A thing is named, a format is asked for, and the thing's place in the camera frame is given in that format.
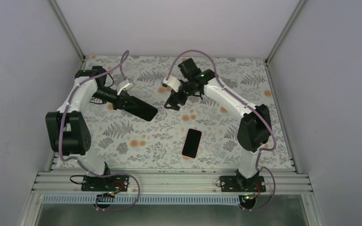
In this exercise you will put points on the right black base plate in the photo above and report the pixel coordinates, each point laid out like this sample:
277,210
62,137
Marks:
229,184

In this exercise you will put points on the aluminium mounting rail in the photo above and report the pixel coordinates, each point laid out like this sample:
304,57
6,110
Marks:
174,181

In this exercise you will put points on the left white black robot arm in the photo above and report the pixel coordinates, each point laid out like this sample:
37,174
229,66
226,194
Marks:
69,135

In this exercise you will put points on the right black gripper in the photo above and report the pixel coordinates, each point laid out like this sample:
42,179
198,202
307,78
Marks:
170,101

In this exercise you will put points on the slotted grey cable duct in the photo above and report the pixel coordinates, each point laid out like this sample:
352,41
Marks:
124,199

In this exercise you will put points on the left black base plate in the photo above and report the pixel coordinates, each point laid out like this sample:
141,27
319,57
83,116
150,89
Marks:
117,183

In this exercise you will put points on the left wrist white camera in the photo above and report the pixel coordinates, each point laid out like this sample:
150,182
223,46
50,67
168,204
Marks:
125,85

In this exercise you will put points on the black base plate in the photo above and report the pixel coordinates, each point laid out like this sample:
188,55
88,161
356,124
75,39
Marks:
229,184
117,183

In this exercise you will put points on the floral patterned table mat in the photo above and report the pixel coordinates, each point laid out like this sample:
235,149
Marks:
126,141

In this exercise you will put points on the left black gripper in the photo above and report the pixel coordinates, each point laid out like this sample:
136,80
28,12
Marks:
120,103

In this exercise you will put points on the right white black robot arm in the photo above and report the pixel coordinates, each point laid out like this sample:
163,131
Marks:
255,128

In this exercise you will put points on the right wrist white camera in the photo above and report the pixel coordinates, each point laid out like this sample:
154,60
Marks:
172,82

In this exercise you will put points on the wrist white camera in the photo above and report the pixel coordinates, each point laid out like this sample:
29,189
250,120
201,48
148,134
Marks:
125,85
172,82

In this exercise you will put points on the black phone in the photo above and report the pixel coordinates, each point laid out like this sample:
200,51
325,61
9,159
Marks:
139,108

